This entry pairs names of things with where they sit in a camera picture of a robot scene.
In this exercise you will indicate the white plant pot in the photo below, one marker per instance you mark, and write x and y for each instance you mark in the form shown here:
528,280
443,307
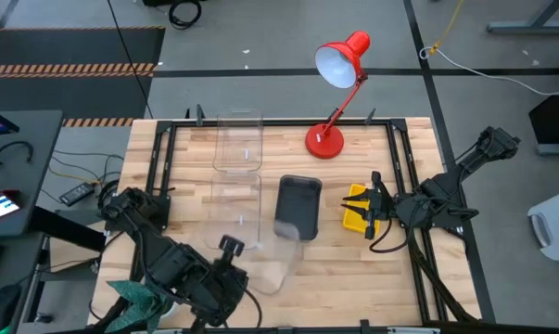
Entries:
168,312

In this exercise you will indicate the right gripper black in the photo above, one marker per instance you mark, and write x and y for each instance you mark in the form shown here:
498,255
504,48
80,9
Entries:
383,206

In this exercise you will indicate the green cloth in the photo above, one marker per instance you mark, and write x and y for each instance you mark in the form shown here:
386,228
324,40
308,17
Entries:
135,301

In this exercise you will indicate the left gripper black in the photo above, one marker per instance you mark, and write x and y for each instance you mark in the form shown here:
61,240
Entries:
225,287

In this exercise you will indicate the black hazard-striped floor mat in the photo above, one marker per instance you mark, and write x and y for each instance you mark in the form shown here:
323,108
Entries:
75,48

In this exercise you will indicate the white grey cart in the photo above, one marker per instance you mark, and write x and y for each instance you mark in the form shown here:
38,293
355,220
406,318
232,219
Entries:
555,222

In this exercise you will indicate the grey metal table leg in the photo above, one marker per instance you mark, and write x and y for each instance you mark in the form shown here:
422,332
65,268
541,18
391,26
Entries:
534,25

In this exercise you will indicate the black box on grey base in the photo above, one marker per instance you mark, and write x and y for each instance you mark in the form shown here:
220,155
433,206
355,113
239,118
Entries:
555,118

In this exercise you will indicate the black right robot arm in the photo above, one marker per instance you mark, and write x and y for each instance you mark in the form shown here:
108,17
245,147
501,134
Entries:
446,195

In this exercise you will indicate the black power adapter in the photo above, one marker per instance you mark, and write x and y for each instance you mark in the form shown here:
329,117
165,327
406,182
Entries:
77,193

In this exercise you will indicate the clear plastic basket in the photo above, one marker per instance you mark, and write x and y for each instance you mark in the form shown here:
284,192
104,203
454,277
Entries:
232,209
237,139
276,260

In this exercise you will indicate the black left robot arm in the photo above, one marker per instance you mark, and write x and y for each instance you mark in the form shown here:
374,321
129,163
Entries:
163,260

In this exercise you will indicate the black plastic basket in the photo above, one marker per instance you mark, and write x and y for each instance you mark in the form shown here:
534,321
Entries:
316,183

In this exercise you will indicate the black aluminium table frame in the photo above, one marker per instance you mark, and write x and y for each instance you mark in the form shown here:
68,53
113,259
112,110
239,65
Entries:
279,123

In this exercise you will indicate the short yellow plastic basket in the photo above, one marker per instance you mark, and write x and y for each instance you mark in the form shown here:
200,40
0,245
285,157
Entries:
356,187

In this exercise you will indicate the black table clamp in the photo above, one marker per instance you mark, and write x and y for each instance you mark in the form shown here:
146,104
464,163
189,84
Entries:
199,116
370,117

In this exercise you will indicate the red desk lamp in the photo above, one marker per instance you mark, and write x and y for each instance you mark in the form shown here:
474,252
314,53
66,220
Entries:
325,141

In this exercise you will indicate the dark grey desk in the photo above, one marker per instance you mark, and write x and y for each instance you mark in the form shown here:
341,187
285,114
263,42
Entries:
24,153

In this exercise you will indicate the grey translucent plastic basket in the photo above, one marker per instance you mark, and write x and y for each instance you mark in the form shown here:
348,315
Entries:
297,204

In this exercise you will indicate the black computer mouse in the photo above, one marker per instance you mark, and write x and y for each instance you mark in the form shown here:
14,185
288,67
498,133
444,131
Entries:
2,306

